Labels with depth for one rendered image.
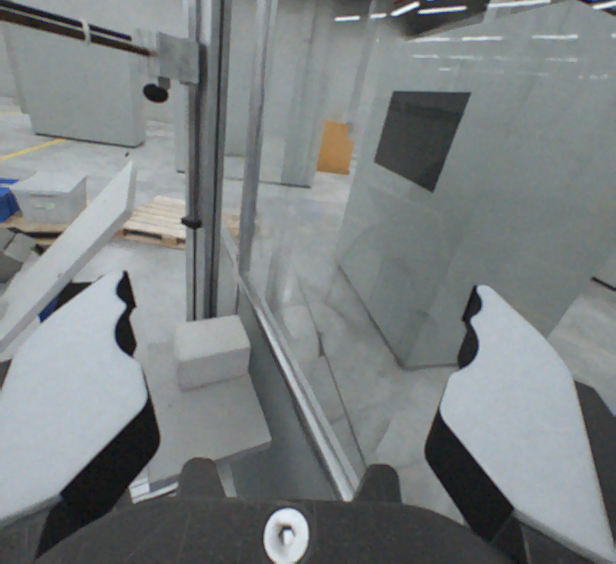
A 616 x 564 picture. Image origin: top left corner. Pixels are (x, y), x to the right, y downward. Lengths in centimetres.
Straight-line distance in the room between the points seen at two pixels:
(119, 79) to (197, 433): 719
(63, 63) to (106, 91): 73
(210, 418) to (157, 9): 1239
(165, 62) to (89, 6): 1242
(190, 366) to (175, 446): 15
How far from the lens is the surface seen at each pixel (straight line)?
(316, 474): 67
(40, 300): 51
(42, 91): 806
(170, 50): 72
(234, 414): 79
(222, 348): 77
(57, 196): 342
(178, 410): 81
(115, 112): 765
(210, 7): 78
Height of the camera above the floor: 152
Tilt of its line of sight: 27 degrees down
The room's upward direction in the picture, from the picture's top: 12 degrees clockwise
